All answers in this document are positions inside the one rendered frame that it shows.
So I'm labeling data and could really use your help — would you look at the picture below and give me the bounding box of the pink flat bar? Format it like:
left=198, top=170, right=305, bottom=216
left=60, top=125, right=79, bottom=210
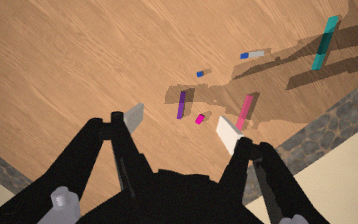
left=236, top=95, right=253, bottom=131

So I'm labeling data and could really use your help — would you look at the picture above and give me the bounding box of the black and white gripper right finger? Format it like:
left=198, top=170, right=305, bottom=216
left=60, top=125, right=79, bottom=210
left=203, top=115, right=330, bottom=224

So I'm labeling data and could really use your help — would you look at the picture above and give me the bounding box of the grey rod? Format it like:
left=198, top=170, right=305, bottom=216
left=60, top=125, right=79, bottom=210
left=248, top=51, right=264, bottom=58

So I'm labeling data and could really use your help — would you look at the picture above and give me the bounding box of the short magenta rod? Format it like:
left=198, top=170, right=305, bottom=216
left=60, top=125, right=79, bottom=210
left=195, top=114, right=204, bottom=124

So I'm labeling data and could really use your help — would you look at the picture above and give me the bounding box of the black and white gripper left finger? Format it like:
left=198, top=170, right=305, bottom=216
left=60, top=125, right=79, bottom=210
left=0, top=103, right=172, bottom=224

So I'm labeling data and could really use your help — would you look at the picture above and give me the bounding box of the purple rod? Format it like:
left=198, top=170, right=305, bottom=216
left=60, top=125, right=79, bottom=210
left=177, top=91, right=186, bottom=120

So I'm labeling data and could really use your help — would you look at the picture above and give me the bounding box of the turquoise rod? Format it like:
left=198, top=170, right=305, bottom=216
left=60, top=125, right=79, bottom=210
left=311, top=16, right=338, bottom=70

